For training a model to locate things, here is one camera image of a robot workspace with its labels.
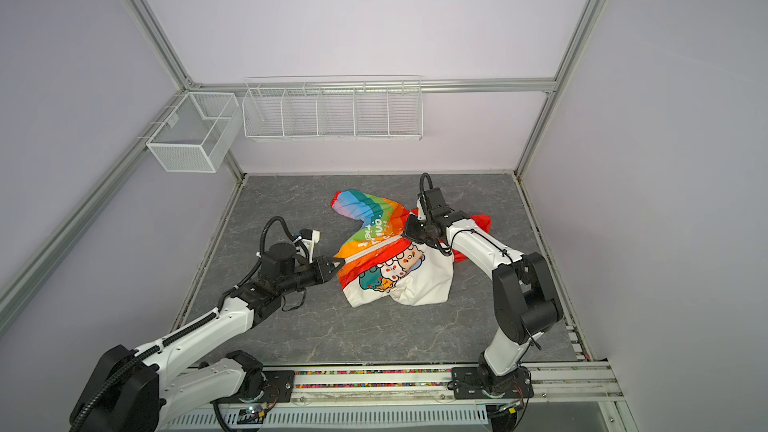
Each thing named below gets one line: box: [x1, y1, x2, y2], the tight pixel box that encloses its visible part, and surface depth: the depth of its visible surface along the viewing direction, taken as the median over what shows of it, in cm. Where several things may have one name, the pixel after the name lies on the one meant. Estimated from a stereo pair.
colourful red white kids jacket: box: [332, 190, 492, 308], surface depth 88 cm
